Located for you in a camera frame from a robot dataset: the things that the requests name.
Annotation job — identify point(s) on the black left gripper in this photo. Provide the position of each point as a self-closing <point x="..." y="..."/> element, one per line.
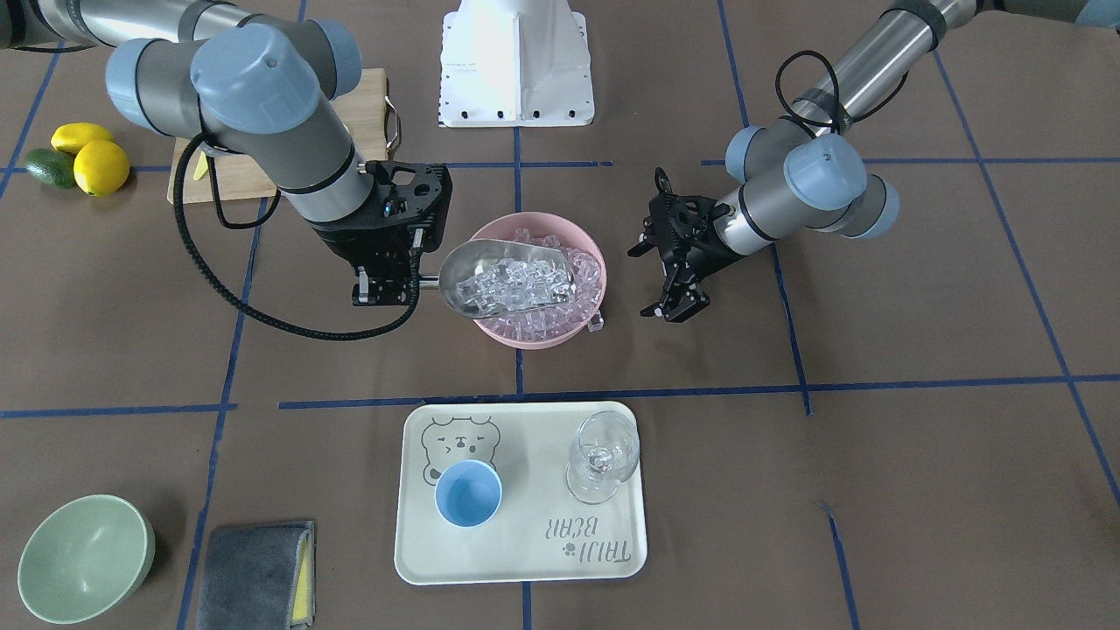
<point x="698" y="251"/>

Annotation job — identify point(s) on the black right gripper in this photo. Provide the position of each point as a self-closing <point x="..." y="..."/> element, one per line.
<point x="357" y="247"/>

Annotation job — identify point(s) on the steel ice scoop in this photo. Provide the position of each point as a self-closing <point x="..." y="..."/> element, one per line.
<point x="488" y="278"/>

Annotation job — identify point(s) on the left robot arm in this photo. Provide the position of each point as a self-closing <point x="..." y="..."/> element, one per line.
<point x="801" y="172"/>

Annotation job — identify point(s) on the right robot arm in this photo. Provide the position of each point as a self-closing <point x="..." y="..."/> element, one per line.
<point x="262" y="87"/>

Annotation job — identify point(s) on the pile of clear ice cubes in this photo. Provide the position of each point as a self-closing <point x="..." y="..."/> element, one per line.
<point x="552" y="325"/>

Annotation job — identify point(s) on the light blue cup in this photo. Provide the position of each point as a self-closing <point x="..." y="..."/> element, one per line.
<point x="469" y="493"/>

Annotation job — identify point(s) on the pink bowl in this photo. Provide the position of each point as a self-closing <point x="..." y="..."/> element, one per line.
<point x="536" y="221"/>

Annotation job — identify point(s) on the clear wine glass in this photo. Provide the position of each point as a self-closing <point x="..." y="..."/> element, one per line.
<point x="603" y="454"/>

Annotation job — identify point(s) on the wooden cutting board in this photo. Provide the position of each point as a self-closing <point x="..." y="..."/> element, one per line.
<point x="366" y="113"/>

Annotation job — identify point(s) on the yellow plastic knife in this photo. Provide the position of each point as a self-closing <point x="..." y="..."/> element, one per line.
<point x="202" y="167"/>

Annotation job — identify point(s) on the cream bear tray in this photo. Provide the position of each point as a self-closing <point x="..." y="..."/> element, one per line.
<point x="539" y="531"/>

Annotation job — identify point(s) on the yellow lemon lower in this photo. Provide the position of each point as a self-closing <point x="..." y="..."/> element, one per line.
<point x="101" y="168"/>

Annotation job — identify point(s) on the yellow lemon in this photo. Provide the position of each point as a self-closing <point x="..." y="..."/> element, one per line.
<point x="101" y="168"/>
<point x="70" y="138"/>

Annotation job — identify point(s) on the grey folded cloth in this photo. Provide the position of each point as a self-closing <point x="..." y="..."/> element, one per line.
<point x="259" y="577"/>

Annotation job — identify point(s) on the yellow lemon upper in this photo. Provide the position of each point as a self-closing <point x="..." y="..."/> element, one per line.
<point x="70" y="138"/>

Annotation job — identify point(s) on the green lime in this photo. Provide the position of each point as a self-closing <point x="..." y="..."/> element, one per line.
<point x="51" y="167"/>

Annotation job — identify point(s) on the green bowl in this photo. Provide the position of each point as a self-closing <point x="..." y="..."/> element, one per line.
<point x="84" y="558"/>

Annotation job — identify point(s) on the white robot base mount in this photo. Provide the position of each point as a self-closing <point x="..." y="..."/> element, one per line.
<point x="515" y="64"/>

